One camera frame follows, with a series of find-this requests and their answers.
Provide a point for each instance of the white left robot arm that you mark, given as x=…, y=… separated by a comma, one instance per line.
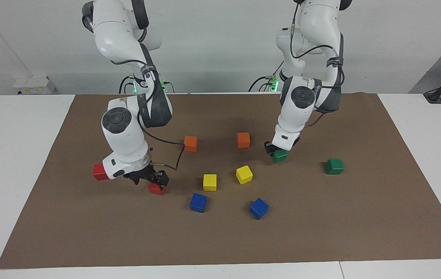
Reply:
x=317, y=23

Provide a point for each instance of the red wooden cube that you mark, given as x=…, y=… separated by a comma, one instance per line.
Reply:
x=157, y=190
x=98, y=172

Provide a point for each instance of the blue wooden cube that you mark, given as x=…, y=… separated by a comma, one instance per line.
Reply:
x=198, y=202
x=259, y=208

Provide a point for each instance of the white wall socket box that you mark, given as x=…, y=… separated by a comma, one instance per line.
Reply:
x=34, y=85

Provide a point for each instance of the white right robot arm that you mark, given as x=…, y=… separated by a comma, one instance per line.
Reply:
x=123, y=135

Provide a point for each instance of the green wooden cube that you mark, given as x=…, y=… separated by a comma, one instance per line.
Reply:
x=334, y=166
x=280, y=157

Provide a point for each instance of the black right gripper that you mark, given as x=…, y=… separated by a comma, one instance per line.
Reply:
x=141, y=175

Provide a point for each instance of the orange wooden cube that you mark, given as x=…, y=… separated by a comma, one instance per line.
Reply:
x=190, y=143
x=243, y=140

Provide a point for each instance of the brown paper table mat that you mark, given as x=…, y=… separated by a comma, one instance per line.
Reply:
x=321, y=232

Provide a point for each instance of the yellow wooden cube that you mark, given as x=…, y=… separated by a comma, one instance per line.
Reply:
x=244, y=174
x=210, y=182

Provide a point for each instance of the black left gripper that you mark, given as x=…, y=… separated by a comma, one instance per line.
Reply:
x=296, y=140

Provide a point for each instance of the green lit base plug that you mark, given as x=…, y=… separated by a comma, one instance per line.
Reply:
x=163, y=86
x=272, y=84

